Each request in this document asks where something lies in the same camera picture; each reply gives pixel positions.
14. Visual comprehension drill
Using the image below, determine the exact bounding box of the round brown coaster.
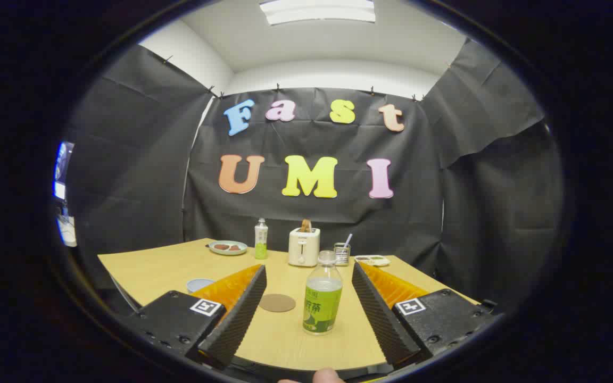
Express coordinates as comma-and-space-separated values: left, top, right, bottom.
259, 294, 296, 313

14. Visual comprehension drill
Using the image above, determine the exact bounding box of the white toaster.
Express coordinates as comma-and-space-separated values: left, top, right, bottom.
288, 227, 321, 268

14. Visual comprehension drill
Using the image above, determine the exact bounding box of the pale green plate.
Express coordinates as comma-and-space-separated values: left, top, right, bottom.
208, 240, 248, 256

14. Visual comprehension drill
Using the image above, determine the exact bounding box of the ceiling light panel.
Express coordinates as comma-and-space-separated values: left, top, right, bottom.
259, 0, 376, 26

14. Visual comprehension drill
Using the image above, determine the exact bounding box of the white device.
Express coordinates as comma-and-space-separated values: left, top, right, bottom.
56, 207, 77, 248

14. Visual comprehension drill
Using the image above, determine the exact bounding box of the wooden table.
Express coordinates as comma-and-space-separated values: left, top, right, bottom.
97, 238, 480, 371

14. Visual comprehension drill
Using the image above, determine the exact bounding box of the small capped green bottle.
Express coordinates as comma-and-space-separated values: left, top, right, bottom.
254, 218, 269, 260

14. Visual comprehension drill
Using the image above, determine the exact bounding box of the black backdrop cloth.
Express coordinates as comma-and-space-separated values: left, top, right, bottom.
64, 38, 565, 314

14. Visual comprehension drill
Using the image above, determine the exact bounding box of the green label juice bottle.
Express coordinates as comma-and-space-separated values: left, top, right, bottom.
302, 250, 344, 336

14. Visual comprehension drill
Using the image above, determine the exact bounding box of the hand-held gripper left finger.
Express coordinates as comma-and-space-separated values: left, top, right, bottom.
120, 264, 268, 369

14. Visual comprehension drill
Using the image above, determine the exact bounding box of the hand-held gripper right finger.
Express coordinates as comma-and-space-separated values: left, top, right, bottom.
351, 261, 500, 368

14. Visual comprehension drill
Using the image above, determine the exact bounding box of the computer monitor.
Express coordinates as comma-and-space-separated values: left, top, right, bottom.
53, 141, 76, 200

